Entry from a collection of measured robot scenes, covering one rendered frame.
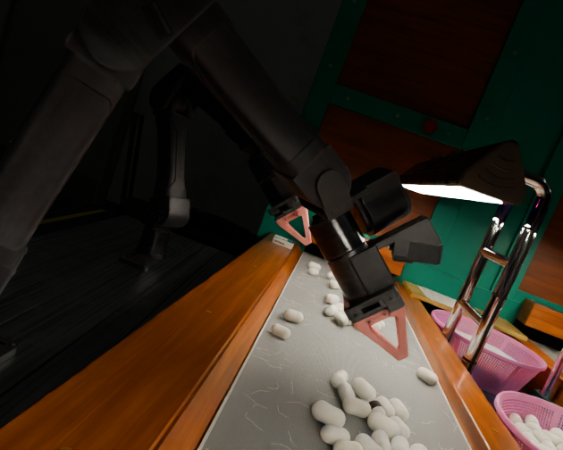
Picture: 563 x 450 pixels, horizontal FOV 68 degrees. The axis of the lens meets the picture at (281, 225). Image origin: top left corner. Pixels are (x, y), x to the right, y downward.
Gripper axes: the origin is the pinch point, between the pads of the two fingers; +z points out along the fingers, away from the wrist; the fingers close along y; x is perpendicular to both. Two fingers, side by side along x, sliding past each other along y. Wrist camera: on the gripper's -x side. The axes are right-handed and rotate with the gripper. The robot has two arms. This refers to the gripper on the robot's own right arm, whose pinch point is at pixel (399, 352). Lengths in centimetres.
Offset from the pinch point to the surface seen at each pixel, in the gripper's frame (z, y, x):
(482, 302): 30, 81, -25
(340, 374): -0.5, -0.1, 8.1
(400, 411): 5.6, -2.5, 3.1
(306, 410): -1.7, -8.1, 11.8
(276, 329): -7.7, 7.7, 15.2
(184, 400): -11.9, -19.2, 17.6
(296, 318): -6.0, 15.9, 13.8
